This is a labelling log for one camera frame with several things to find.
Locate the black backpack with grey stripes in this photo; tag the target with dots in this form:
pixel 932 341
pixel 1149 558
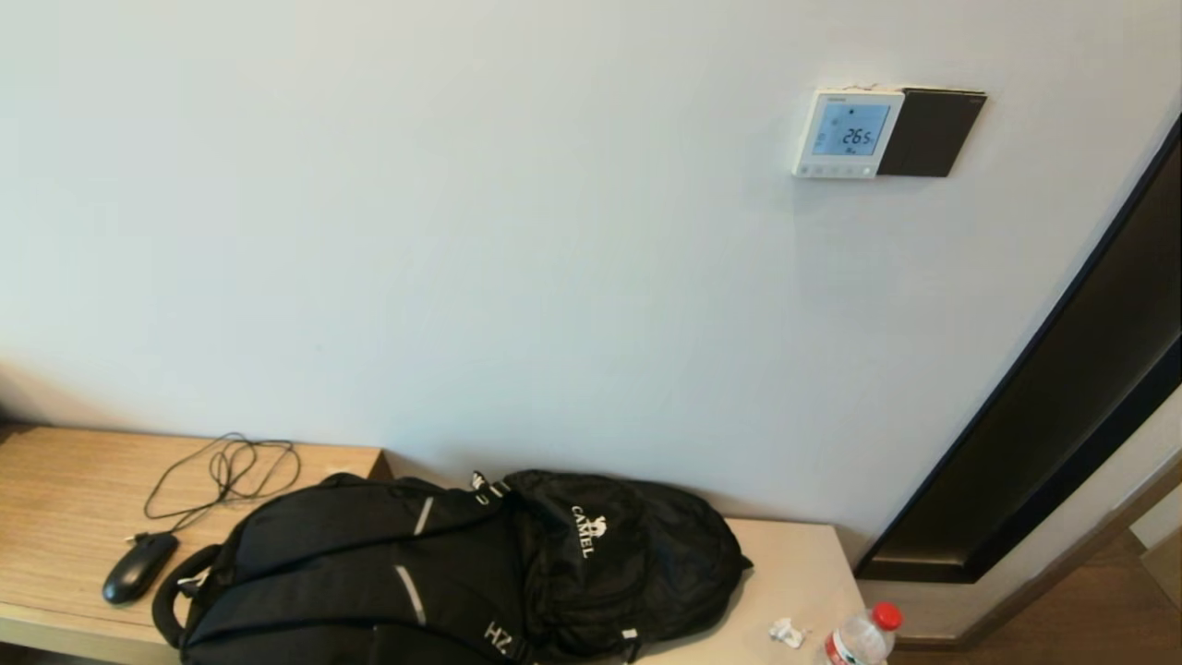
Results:
pixel 323 554

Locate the light wooden desk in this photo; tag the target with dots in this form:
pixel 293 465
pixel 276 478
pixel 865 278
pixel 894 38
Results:
pixel 55 489

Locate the clear bottle with red cap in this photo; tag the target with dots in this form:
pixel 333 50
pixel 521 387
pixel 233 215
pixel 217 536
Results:
pixel 859 642

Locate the dark brown door frame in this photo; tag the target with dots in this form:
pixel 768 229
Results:
pixel 1062 443

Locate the black computer mouse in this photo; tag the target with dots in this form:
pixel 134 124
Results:
pixel 138 568

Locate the black Camel logo backpack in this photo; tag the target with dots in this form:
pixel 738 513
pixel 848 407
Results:
pixel 646 554

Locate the white wall thermostat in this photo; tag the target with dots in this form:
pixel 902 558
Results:
pixel 845 168

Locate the black wall switch panel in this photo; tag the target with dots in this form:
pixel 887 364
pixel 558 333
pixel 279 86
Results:
pixel 933 134

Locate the crumpled white paper scrap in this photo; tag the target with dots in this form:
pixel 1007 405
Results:
pixel 785 633

